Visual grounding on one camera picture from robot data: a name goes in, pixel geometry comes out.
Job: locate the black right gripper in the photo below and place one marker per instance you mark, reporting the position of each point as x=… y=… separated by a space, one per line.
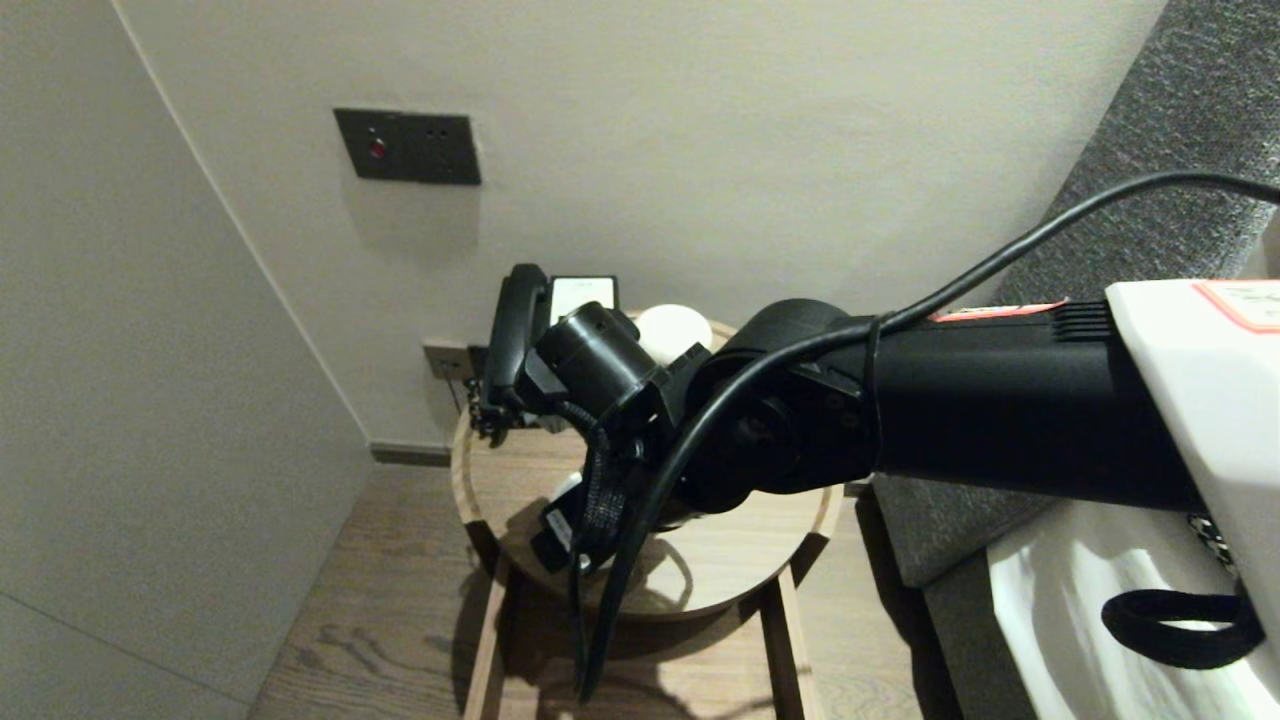
x=600 y=360

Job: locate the white round night light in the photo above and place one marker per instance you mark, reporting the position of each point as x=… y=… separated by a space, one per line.
x=570 y=487

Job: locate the curved wooden table drawer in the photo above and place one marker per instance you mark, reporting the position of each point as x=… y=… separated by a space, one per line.
x=720 y=680

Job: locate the black white desk telephone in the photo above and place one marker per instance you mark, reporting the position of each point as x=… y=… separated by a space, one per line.
x=585 y=290

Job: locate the white pebble-shaped device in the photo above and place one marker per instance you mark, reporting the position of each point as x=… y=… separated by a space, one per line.
x=675 y=325

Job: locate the black telephone handset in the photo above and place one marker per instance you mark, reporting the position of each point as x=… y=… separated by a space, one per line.
x=515 y=320

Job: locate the round wooden side table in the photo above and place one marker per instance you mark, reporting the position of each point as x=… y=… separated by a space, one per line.
x=730 y=560

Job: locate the grey fabric bed base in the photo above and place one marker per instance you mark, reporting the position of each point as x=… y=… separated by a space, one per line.
x=960 y=660

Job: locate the white bed sheet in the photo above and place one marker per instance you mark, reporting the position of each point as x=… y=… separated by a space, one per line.
x=1050 y=620

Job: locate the grey fabric headboard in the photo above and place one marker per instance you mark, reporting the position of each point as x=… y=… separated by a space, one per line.
x=1200 y=100

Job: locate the beige wall socket plate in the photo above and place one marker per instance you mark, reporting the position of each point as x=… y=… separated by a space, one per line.
x=445 y=362

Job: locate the dark wall switch panel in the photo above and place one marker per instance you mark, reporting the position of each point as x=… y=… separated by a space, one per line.
x=420 y=150

